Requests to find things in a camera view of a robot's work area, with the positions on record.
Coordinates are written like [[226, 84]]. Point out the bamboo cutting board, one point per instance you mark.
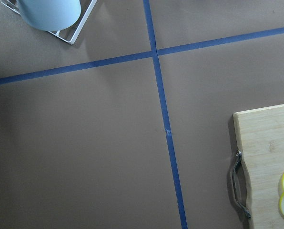
[[259, 167]]

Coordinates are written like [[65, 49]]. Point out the light blue pastel cup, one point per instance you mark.
[[50, 15]]

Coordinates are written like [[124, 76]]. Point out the white wire cup rack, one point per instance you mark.
[[70, 34]]

